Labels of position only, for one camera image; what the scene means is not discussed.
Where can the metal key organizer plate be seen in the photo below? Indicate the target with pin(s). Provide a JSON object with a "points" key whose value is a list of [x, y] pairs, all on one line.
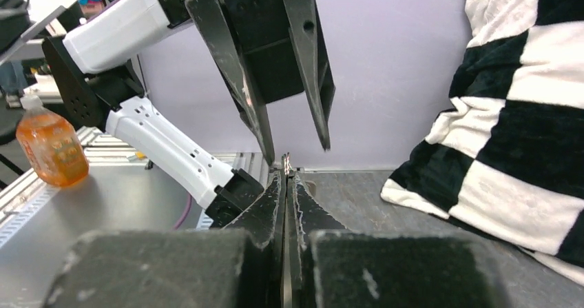
{"points": [[286, 164]]}

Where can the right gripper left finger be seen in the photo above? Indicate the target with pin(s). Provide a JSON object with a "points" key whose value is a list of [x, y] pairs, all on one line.
{"points": [[237, 266]]}

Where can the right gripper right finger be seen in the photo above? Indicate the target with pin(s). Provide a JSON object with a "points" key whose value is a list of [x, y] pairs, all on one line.
{"points": [[331, 266]]}

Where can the black and white checkered pillow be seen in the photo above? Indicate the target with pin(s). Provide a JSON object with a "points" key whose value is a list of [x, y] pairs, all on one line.
{"points": [[507, 157]]}

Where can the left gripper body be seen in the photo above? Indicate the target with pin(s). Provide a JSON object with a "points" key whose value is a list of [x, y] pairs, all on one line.
{"points": [[262, 32]]}

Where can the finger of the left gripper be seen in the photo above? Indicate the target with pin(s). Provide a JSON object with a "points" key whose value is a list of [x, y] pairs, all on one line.
{"points": [[312, 59], [213, 27]]}

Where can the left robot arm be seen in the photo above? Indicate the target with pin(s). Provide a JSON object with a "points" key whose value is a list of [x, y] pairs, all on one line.
{"points": [[90, 65]]}

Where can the orange soap bottle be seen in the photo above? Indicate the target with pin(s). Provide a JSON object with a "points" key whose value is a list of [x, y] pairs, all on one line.
{"points": [[51, 144]]}

